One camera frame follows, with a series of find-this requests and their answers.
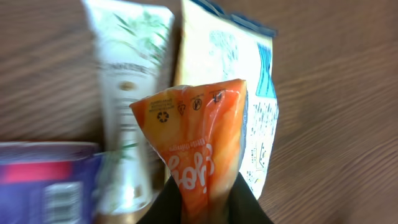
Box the small orange snack packet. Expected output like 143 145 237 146
130 79 246 223

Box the white cream tube gold cap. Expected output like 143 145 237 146
83 0 174 223

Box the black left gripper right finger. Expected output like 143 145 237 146
228 172 274 224

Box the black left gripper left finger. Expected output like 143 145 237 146
137 177 182 224

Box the white blue snack bag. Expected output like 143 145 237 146
174 0 279 198

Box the purple sanitary pad pack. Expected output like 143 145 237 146
1 142 103 224

